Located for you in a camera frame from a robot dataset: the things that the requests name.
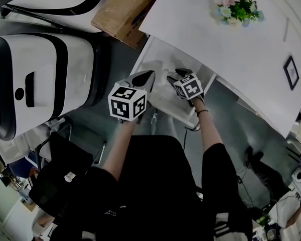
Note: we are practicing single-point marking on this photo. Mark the black chair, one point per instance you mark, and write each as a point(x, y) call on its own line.
point(60, 159)

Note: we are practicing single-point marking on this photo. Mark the black picture frame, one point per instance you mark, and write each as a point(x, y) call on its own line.
point(291, 73)

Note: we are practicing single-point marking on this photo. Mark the person's left forearm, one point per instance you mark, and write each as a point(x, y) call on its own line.
point(120, 149)

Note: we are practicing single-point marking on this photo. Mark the white desk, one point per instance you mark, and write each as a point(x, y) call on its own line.
point(228, 59)

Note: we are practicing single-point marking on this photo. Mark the white desk drawer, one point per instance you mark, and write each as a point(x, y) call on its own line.
point(170, 102)

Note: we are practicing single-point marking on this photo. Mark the person's right forearm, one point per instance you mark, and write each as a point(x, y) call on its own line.
point(208, 129)

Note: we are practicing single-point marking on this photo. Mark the potted artificial flowers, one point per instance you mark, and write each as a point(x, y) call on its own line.
point(237, 6)

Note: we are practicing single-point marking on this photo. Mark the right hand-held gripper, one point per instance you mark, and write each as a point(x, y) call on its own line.
point(189, 88)

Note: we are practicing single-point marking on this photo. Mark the brown cardboard box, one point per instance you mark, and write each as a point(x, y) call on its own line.
point(120, 11)

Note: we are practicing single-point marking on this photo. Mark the person's black shirt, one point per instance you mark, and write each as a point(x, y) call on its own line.
point(153, 184)

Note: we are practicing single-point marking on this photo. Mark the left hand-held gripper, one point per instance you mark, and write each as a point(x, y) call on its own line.
point(120, 107)

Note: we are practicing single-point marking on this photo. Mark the small white object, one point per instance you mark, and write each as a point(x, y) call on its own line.
point(70, 177)

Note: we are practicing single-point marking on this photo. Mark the black wrist band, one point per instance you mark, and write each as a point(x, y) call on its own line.
point(203, 111)

